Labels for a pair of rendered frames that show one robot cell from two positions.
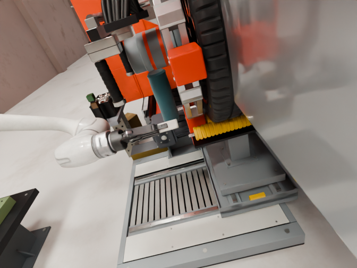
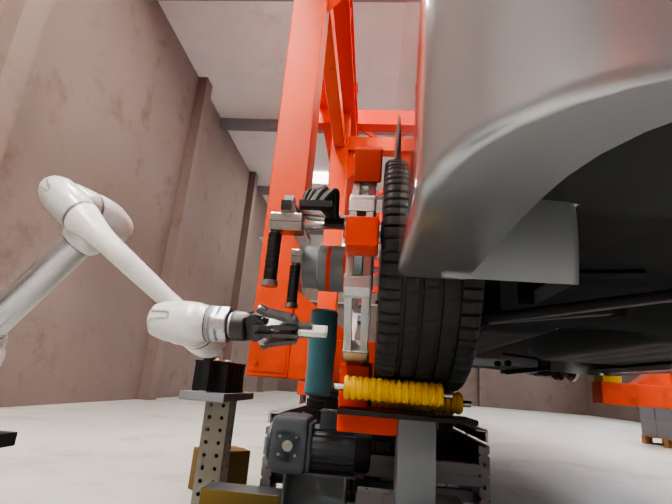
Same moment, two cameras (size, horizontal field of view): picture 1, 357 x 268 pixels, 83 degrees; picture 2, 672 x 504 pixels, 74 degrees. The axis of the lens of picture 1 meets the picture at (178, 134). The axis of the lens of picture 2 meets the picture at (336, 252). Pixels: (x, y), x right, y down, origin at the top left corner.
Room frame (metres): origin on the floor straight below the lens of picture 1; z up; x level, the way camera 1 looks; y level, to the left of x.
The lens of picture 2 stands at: (-0.49, -0.02, 0.52)
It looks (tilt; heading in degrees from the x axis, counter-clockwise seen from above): 16 degrees up; 0
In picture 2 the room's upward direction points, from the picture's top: 4 degrees clockwise
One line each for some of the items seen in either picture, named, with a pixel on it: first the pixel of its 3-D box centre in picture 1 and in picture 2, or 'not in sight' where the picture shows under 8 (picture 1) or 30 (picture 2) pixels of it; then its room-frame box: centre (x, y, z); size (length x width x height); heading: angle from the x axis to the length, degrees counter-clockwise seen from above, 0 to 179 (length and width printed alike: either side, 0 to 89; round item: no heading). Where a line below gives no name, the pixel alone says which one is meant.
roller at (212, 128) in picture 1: (223, 125); (392, 390); (0.68, -0.19, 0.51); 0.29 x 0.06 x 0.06; 85
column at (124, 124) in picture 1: (125, 133); (214, 453); (1.47, 0.41, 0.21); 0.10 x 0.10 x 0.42; 85
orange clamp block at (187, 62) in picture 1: (186, 63); (361, 236); (0.50, -0.07, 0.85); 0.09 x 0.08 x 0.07; 175
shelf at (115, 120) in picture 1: (112, 111); (220, 395); (1.44, 0.42, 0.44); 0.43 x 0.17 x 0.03; 175
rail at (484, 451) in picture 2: not in sight; (436, 430); (2.52, -0.74, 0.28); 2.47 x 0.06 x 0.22; 175
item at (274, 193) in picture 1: (239, 166); not in sight; (0.80, -0.27, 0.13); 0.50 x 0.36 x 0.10; 175
